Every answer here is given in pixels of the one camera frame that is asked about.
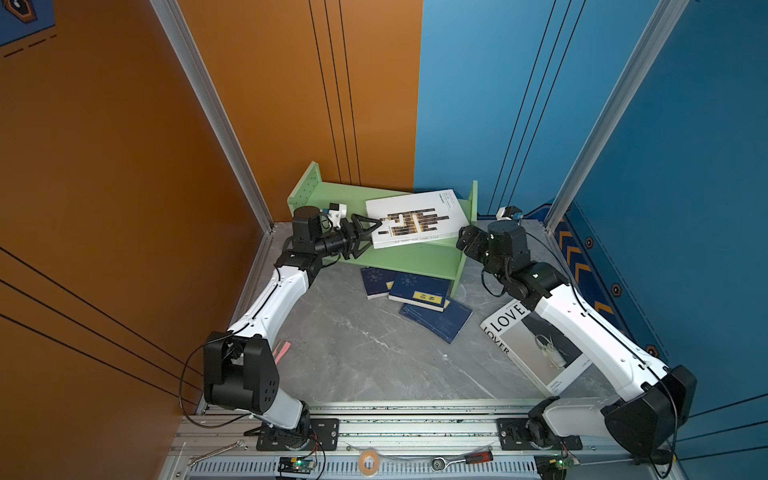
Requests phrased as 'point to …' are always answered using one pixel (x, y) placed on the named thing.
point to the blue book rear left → (375, 282)
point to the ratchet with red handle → (440, 463)
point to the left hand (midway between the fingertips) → (380, 229)
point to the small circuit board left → (295, 465)
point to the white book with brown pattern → (416, 218)
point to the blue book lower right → (445, 325)
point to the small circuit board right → (553, 466)
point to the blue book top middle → (420, 291)
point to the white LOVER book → (535, 347)
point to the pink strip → (280, 349)
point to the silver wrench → (197, 458)
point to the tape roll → (361, 463)
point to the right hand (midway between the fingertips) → (466, 235)
